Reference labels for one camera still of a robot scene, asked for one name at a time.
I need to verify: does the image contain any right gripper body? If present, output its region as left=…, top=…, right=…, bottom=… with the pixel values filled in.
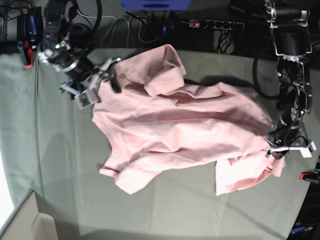
left=59, top=57, right=122, bottom=100

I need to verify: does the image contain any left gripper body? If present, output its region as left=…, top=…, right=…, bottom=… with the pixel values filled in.
left=265, top=124, right=314, bottom=160

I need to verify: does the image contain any pink printed t-shirt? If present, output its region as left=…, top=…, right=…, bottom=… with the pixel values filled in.
left=92, top=44, right=286, bottom=195

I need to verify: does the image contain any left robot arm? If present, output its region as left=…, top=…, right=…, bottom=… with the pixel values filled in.
left=264, top=0, right=317, bottom=160

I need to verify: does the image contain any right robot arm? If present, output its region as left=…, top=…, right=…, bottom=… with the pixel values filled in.
left=38, top=0, right=108, bottom=100

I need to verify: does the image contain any red black clamp right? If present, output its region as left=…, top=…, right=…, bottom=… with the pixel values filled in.
left=299, top=168, right=320, bottom=184

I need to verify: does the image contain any red black clamp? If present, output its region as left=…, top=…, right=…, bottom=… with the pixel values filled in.
left=17, top=40, right=34, bottom=69
left=299, top=168, right=320, bottom=184

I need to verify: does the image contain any green table cloth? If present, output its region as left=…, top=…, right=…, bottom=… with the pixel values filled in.
left=0, top=54, right=319, bottom=240

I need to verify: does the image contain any red black clamp left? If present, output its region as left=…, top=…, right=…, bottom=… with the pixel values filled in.
left=17, top=40, right=34, bottom=69

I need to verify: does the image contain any blue plastic box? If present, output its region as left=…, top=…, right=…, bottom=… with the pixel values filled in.
left=120, top=0, right=192, bottom=11

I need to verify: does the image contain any black power strip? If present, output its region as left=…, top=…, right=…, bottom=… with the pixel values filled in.
left=188, top=19, right=245, bottom=32

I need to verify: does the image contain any white cardboard box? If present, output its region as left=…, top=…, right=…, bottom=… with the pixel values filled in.
left=0, top=190, right=59, bottom=240

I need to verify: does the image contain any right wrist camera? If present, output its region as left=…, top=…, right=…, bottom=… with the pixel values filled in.
left=74, top=89, right=100, bottom=110

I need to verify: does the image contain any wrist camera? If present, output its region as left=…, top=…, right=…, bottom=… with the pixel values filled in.
left=74, top=89, right=100, bottom=110
left=300, top=141, right=317, bottom=159

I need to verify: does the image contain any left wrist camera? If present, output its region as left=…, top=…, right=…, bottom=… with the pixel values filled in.
left=300, top=141, right=317, bottom=159

